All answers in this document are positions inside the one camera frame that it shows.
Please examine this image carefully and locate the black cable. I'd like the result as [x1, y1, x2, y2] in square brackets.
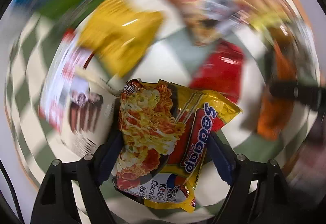
[0, 160, 25, 224]

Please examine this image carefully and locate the green white checkered mat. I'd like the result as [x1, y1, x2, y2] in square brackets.
[3, 0, 322, 223]

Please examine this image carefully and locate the red white biscuit packet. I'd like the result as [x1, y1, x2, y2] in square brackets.
[39, 30, 93, 131]

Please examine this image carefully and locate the yellow Sedaap noodle packet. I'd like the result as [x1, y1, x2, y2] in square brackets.
[113, 79, 240, 212]

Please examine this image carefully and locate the orange snack packet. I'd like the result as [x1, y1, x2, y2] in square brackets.
[257, 25, 297, 141]

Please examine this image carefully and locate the beige chocolate wafer packet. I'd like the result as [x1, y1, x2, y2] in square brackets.
[60, 67, 120, 157]

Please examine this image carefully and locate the yellow snack packet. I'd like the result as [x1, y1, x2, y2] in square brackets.
[78, 0, 164, 78]

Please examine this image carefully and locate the small red snack packet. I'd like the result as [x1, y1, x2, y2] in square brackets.
[189, 40, 245, 103]

